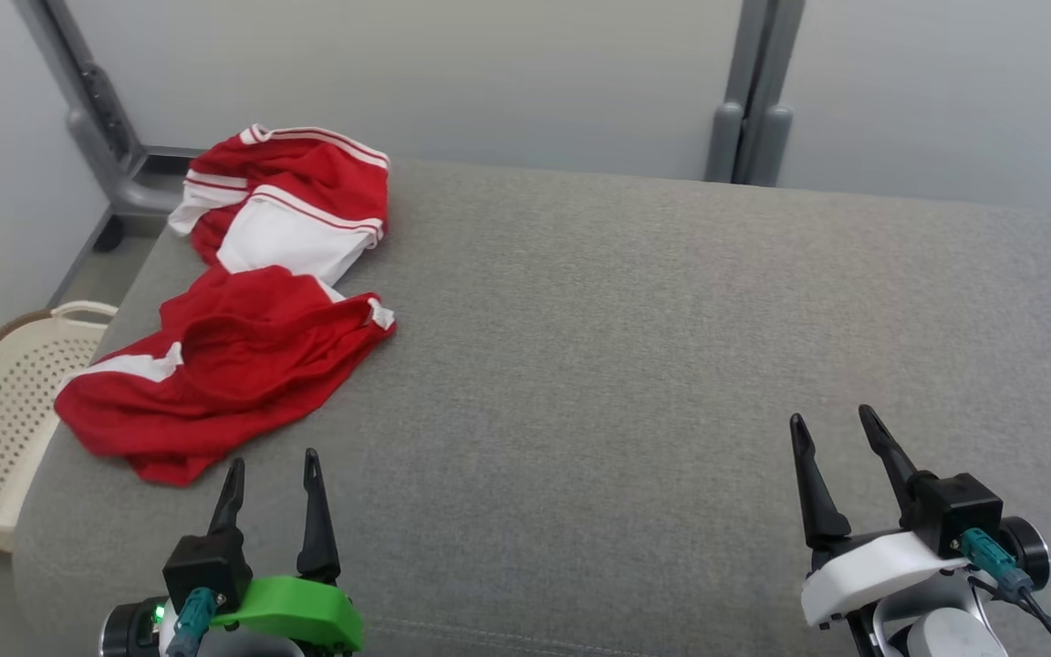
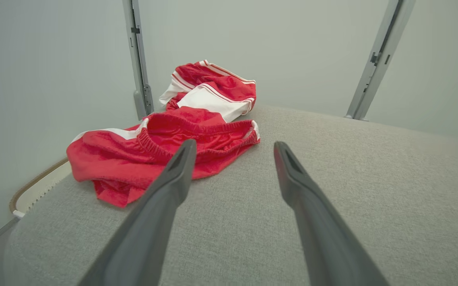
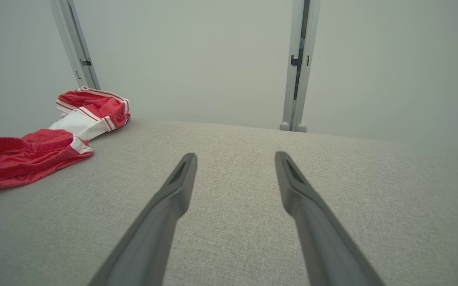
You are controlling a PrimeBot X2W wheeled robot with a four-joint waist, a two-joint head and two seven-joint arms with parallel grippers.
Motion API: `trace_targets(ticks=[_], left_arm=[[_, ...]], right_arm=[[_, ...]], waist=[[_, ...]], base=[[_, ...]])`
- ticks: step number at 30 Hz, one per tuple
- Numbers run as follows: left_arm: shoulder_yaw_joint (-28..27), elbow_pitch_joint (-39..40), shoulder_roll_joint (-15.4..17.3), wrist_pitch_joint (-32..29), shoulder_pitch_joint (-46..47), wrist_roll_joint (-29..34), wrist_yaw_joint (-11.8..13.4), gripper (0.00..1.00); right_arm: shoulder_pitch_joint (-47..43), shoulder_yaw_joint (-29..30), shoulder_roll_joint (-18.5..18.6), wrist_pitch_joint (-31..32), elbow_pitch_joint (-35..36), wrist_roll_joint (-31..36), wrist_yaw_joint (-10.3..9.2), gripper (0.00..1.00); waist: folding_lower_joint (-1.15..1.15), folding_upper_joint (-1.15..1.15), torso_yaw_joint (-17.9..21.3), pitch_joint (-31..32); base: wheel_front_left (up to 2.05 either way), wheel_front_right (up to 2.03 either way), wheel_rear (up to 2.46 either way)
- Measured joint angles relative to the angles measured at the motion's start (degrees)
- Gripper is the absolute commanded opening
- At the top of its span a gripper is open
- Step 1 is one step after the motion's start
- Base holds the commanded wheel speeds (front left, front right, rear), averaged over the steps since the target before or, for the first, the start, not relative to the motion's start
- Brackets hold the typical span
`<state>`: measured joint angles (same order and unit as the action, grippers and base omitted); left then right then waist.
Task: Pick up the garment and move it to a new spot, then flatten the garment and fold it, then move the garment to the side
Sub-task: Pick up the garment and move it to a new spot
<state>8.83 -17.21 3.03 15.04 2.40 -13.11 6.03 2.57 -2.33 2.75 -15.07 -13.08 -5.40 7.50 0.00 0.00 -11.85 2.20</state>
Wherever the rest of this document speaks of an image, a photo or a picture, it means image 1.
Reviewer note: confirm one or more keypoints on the cream perforated laundry basket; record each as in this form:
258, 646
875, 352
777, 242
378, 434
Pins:
5, 420

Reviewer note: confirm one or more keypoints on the grey partition post with caster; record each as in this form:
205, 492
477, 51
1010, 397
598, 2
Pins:
138, 192

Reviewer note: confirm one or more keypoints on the red and white shirt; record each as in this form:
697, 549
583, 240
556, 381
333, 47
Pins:
284, 237

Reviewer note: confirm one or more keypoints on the grey double partition post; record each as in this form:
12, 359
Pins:
754, 137

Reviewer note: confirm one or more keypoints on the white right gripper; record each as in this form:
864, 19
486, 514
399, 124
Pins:
872, 570

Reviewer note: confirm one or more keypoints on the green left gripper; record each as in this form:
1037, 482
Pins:
293, 611

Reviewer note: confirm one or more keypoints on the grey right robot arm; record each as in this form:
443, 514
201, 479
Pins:
945, 639

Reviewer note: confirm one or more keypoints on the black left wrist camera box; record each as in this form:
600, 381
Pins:
206, 566

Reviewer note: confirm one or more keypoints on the red shorts with white stripe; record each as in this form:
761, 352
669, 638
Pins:
215, 383

